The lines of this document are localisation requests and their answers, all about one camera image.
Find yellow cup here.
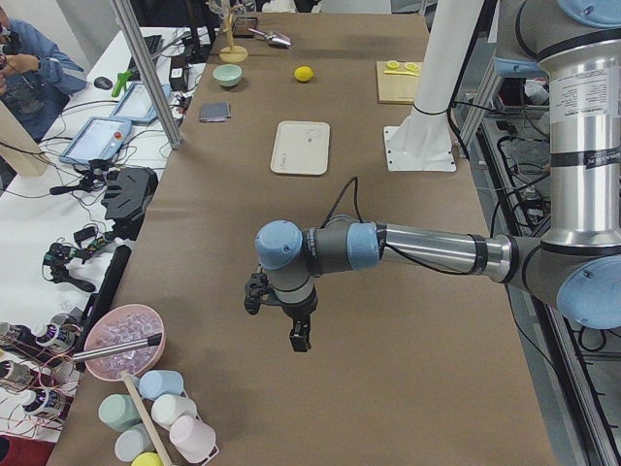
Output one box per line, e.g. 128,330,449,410
131,451,163,466

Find mint green bowl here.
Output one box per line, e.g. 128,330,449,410
212,64,243,87

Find grey folded cloth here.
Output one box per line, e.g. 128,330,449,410
199,102,231,122

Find yellow plastic knife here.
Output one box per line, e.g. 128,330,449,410
382,70,420,77

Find metal ice scoop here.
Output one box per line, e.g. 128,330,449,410
249,28,292,49

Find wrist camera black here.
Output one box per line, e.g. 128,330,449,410
244,272,280,316

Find pink cup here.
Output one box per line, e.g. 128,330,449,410
169,415,217,464

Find grey cup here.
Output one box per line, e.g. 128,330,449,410
114,423,155,463

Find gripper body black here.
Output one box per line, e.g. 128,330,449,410
283,289,318,335

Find black device on desk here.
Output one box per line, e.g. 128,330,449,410
101,167,158,241

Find yellow lemon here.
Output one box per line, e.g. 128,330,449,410
294,66,314,83

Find person in blue jacket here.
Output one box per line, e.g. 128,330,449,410
1,12,87,143

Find black keyboard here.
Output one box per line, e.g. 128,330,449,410
144,34,163,59

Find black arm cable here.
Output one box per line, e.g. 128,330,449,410
319,176,481,276

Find green cup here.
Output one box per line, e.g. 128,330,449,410
98,394,142,432

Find black box on desk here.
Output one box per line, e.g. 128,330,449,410
169,54,189,92

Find near teach pendant tablet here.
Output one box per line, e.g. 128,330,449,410
58,117,132,165

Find pink bowl of ice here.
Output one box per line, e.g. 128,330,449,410
84,304,166,382

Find wooden stand with base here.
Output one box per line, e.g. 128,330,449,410
207,0,248,64

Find aluminium frame post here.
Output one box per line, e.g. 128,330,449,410
111,0,181,150

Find teach pendant tablet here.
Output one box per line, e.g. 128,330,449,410
110,82,157,125
58,117,132,165

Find wooden cup rack stick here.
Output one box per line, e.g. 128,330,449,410
121,372,173,466

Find green clamp tool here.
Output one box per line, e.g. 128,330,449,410
111,70,134,98

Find blue cup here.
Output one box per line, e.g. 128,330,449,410
139,370,184,401

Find brown cardboard piece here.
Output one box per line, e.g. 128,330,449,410
0,103,49,177

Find bamboo cutting board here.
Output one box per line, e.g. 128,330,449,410
376,60,422,104

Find white rabbit print tray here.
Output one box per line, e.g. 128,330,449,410
270,120,331,176

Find metal scoop in bowl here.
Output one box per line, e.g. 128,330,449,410
71,333,164,363

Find black computer mouse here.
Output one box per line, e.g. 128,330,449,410
93,77,114,90

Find white cup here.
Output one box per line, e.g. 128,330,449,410
151,394,198,430

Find far teach pendant tablet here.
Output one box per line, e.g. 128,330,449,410
110,82,157,125

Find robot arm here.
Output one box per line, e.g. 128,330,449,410
244,1,620,351

